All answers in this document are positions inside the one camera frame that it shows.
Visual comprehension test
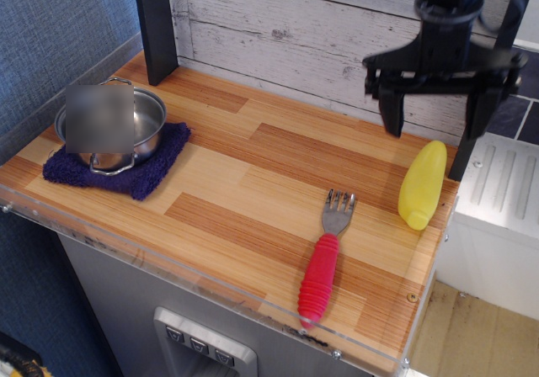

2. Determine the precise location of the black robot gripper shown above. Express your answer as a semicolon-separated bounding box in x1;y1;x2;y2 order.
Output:
362;8;527;140

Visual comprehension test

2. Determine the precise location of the yellow toy banana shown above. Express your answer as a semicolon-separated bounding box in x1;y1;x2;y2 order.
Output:
398;141;447;231

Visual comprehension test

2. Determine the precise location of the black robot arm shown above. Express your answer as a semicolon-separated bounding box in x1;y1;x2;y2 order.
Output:
362;0;527;140

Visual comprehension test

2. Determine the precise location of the white ribbed sink unit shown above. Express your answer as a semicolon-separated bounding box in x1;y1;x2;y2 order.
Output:
435;133;538;319

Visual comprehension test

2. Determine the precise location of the clear acrylic table edge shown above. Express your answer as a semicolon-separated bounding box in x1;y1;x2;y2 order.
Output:
1;185;440;376

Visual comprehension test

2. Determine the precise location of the purple folded cloth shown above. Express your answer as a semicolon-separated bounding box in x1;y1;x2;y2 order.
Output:
42;122;190;201

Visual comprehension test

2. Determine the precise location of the small stainless steel pot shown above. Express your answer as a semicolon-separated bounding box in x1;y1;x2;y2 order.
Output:
55;77;167;177

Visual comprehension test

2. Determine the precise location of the silver panel with buttons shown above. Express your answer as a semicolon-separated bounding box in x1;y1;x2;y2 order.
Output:
153;306;259;376

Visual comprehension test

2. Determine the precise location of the yellow black object bottom left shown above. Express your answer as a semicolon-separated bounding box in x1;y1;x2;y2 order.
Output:
1;351;52;377

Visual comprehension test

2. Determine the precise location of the right dark vertical post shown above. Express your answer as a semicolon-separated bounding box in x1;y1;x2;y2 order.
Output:
448;0;531;181

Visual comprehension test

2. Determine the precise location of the dark vertical post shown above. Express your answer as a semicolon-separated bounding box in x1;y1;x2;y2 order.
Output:
448;0;531;181
136;0;178;86

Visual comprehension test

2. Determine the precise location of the red handled metal fork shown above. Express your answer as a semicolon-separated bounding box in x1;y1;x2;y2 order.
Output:
297;189;355;329

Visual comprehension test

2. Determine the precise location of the left dark vertical post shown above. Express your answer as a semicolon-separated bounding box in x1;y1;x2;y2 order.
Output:
136;0;178;86

